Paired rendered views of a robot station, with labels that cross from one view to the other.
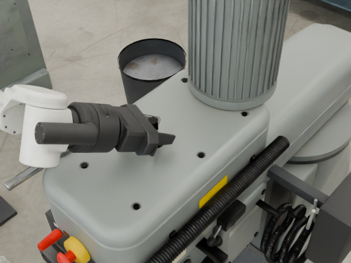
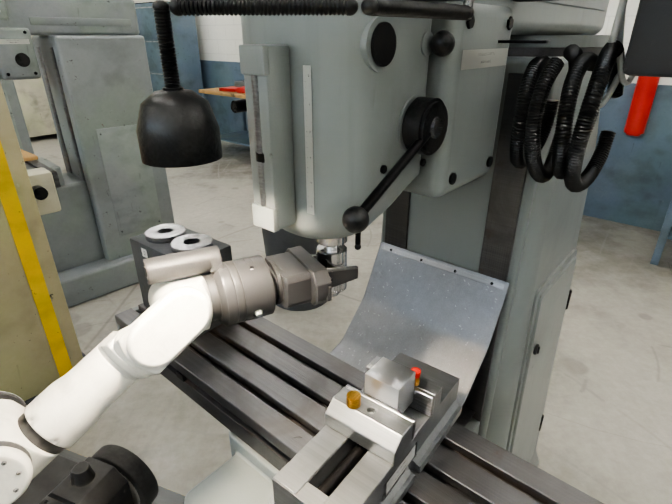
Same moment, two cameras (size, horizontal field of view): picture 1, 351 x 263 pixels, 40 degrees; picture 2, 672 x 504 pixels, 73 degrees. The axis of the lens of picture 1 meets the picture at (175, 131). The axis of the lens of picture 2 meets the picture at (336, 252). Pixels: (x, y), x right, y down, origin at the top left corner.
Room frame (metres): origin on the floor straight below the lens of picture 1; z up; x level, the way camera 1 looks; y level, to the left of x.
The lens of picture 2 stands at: (0.04, 0.08, 1.56)
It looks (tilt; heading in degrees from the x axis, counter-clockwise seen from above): 26 degrees down; 356
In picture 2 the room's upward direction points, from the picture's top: straight up
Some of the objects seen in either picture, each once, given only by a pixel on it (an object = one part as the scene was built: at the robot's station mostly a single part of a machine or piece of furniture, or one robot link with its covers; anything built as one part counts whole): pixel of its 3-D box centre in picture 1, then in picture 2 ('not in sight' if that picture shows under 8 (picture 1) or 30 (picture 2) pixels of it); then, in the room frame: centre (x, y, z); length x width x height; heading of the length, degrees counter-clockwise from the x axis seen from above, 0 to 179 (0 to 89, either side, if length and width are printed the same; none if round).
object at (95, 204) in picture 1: (162, 163); not in sight; (0.67, 0.03, 1.81); 0.47 x 0.26 x 0.16; 136
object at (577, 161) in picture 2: (283, 232); (548, 116); (0.71, -0.29, 1.45); 0.18 x 0.16 x 0.21; 136
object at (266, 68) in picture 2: not in sight; (270, 142); (0.58, 0.12, 1.45); 0.04 x 0.04 x 0.21; 46
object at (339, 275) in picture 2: not in sight; (340, 277); (0.63, 0.03, 1.23); 0.06 x 0.02 x 0.03; 115
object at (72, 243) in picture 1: (77, 250); not in sight; (0.49, 0.20, 1.76); 0.06 x 0.02 x 0.06; 46
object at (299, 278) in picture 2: not in sight; (276, 282); (0.62, 0.12, 1.23); 0.13 x 0.12 x 0.10; 25
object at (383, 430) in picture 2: not in sight; (369, 421); (0.53, -0.01, 1.04); 0.12 x 0.06 x 0.04; 49
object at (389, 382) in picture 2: not in sight; (389, 387); (0.58, -0.04, 1.06); 0.06 x 0.05 x 0.06; 49
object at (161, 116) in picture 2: not in sight; (178, 123); (0.46, 0.19, 1.49); 0.07 x 0.07 x 0.06
